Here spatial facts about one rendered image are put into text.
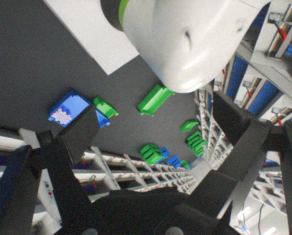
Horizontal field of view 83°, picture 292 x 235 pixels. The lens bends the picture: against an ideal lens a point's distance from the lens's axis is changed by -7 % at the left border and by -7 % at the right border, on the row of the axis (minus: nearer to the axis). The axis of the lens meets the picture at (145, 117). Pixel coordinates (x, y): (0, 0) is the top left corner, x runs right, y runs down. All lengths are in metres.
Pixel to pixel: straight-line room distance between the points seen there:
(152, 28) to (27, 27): 0.62
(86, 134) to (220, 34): 0.19
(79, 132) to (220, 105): 0.13
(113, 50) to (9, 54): 0.49
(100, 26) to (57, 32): 0.43
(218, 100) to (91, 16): 0.32
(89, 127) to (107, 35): 0.30
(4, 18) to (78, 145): 0.68
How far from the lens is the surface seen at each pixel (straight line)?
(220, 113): 0.17
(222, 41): 0.25
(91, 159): 1.63
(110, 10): 0.39
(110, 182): 1.55
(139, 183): 2.19
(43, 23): 0.82
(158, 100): 1.63
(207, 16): 0.23
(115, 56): 0.50
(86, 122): 0.18
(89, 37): 0.44
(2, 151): 1.10
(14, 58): 0.88
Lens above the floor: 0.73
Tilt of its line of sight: 24 degrees down
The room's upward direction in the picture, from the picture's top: 143 degrees clockwise
